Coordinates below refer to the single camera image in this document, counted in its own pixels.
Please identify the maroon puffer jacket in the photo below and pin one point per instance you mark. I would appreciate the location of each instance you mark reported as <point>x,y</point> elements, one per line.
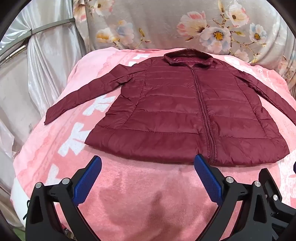
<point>173,104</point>

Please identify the white satin curtain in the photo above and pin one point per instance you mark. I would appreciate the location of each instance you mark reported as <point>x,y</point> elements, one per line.
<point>46,69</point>

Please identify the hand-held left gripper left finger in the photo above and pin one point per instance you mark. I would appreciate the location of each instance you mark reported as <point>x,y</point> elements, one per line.
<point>86,183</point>

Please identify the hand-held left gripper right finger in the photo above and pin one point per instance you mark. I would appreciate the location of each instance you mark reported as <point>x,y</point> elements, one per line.
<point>208,180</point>

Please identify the pink printed blanket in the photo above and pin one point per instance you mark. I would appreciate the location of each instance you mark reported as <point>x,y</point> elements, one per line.
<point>138,197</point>

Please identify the grey metal rod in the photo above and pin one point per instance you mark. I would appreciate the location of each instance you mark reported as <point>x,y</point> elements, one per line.
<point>53,25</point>

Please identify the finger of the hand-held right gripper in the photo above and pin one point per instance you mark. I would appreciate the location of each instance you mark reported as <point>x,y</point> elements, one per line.
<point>268,185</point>

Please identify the grey floral cloth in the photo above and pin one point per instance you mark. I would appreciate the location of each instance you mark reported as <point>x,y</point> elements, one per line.
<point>157,27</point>

